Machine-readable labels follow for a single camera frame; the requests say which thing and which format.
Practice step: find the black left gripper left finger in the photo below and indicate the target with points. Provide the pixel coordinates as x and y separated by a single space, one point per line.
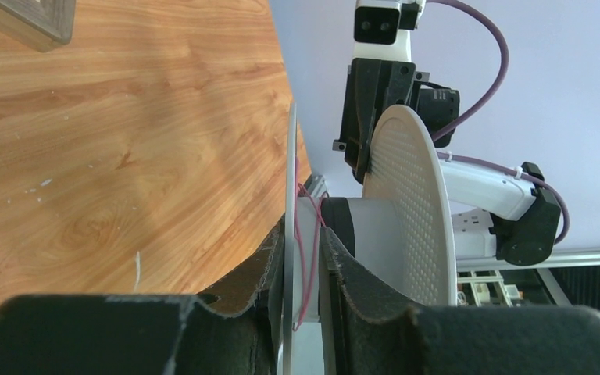
231 327

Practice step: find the slotted white cable duct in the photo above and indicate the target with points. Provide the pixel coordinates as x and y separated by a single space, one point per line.
315 185

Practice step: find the white perforated cable spool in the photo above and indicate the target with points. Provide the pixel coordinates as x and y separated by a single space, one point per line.
416 259

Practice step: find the wooden chessboard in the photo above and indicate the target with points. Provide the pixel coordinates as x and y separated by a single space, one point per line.
42 25

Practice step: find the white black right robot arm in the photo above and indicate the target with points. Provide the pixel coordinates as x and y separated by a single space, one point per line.
395 130

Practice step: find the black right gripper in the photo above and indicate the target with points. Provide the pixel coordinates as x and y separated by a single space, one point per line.
372 86

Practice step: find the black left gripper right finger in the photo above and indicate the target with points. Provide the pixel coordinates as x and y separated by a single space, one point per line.
370 328

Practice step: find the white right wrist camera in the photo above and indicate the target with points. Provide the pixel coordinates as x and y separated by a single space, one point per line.
382 29

